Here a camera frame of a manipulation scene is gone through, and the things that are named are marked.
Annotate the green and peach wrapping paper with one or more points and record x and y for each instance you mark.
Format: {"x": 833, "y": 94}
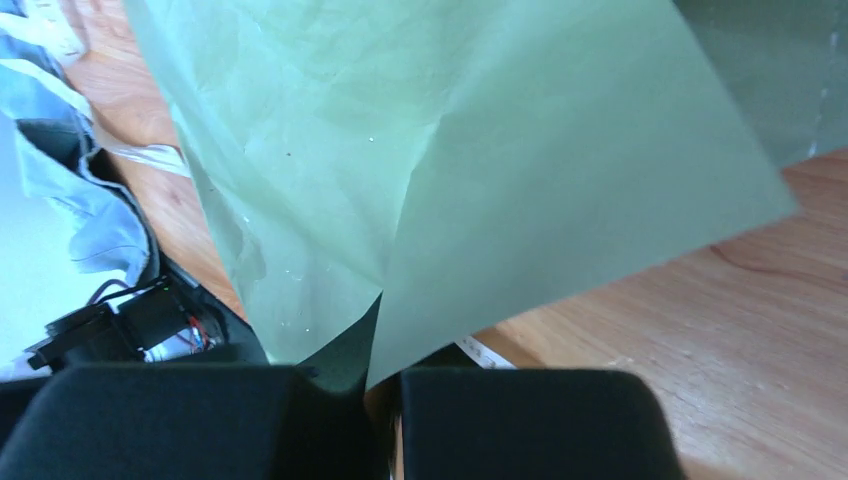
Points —
{"x": 457, "y": 163}

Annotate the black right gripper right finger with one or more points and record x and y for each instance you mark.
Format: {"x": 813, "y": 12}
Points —
{"x": 458, "y": 420}

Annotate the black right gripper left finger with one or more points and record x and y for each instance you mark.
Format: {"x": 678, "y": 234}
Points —
{"x": 204, "y": 416}

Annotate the light blue cloth bag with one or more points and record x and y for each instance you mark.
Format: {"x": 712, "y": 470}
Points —
{"x": 60, "y": 158}

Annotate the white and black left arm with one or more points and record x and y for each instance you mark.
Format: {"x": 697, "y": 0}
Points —
{"x": 169, "y": 318}

